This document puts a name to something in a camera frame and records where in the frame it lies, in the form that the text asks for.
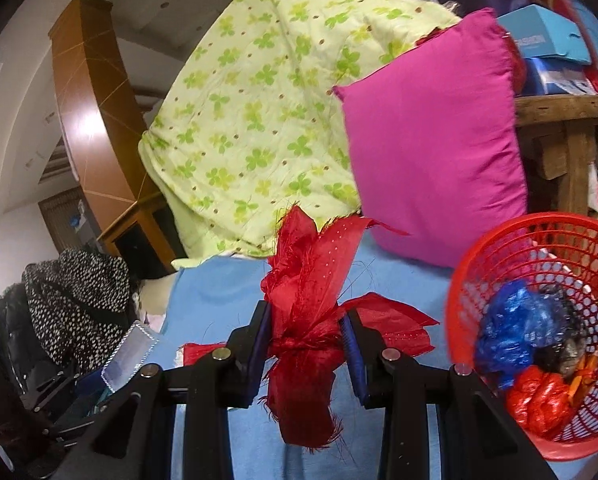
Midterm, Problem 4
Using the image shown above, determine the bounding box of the red plastic bag trash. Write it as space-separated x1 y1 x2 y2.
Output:
505 365 574 440

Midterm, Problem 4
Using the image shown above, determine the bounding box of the red fabric scrap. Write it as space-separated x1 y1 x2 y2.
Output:
180 204 441 453

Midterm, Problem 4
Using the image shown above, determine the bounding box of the blue bed blanket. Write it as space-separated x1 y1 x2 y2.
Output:
159 228 580 480

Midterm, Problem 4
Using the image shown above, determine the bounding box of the black plastic bag trash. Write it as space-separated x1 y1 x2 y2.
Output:
533 284 585 380

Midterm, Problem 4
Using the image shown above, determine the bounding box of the magenta pillow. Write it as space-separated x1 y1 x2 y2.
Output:
334 9 528 268

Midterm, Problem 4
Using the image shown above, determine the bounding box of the brown wooden wardrobe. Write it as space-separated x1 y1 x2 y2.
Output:
48 0 176 278

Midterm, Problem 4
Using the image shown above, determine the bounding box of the wooden shelf table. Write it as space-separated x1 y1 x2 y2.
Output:
515 94 598 214

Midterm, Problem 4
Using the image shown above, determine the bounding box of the clear plastic packet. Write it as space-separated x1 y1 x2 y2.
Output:
101 321 160 392

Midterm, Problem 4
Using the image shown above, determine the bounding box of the green clover print quilt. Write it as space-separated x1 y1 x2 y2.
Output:
138 0 457 268

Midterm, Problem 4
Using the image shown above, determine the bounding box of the red plastic mesh basket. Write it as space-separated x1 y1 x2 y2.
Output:
444 212 598 460

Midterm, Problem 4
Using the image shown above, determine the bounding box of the black white dotted garment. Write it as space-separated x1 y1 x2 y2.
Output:
22 249 135 375

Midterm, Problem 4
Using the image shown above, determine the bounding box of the light blue shoe box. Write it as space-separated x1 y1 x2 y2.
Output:
497 4 592 65

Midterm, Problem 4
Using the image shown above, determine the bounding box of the blue plastic bag trash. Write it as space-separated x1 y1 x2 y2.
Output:
474 280 557 391

